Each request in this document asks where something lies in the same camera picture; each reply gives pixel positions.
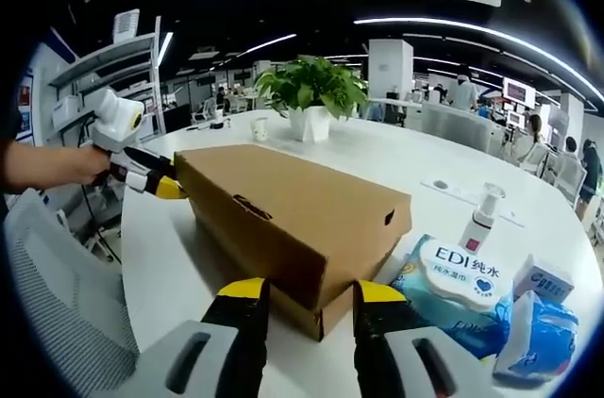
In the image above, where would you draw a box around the white paper cup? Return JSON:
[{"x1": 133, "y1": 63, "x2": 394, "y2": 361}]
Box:
[{"x1": 249, "y1": 116, "x2": 270, "y2": 142}]

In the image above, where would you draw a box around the blue framed wall poster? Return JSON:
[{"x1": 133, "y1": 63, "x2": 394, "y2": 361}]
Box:
[{"x1": 16, "y1": 76, "x2": 35, "y2": 144}]

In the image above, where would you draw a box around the grey metal storage shelf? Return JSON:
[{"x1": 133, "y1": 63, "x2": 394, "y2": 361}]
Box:
[{"x1": 46, "y1": 15, "x2": 166, "y2": 144}]

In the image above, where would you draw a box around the green potted plant white pot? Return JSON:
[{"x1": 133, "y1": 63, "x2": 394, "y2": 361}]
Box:
[{"x1": 253, "y1": 54, "x2": 369, "y2": 143}]

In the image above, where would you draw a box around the small white printed carton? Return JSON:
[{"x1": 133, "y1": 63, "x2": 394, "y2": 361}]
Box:
[{"x1": 512, "y1": 254, "x2": 576, "y2": 307}]

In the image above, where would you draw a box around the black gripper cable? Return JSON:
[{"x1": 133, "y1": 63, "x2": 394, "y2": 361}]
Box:
[{"x1": 79, "y1": 180, "x2": 124, "y2": 267}]

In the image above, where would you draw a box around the wet wipes pack white lid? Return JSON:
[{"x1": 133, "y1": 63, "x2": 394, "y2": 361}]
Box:
[{"x1": 390, "y1": 233, "x2": 516, "y2": 360}]

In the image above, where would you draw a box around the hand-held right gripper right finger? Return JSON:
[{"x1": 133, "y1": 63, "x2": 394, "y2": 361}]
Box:
[{"x1": 352, "y1": 278, "x2": 501, "y2": 398}]

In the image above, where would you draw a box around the blue soft tissue pack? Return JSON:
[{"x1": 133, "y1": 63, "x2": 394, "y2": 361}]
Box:
[{"x1": 492, "y1": 289, "x2": 580, "y2": 379}]

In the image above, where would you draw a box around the person's left hand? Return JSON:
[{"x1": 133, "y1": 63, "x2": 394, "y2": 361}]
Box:
[{"x1": 70, "y1": 145, "x2": 113, "y2": 188}]

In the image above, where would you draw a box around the brown cardboard shoe box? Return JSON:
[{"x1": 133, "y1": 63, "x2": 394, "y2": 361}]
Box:
[{"x1": 173, "y1": 142, "x2": 412, "y2": 342}]

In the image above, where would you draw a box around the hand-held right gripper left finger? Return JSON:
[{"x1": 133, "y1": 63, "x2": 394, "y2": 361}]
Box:
[{"x1": 120, "y1": 277, "x2": 271, "y2": 398}]

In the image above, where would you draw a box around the white table socket panel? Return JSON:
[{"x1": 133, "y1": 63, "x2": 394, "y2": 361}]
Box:
[{"x1": 419, "y1": 178, "x2": 525, "y2": 228}]

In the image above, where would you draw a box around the pink display screen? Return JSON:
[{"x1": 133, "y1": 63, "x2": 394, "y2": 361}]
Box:
[{"x1": 502, "y1": 76, "x2": 537, "y2": 109}]

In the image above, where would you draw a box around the white mesh office chair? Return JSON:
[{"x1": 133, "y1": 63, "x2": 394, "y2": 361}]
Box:
[{"x1": 2, "y1": 188, "x2": 143, "y2": 398}]

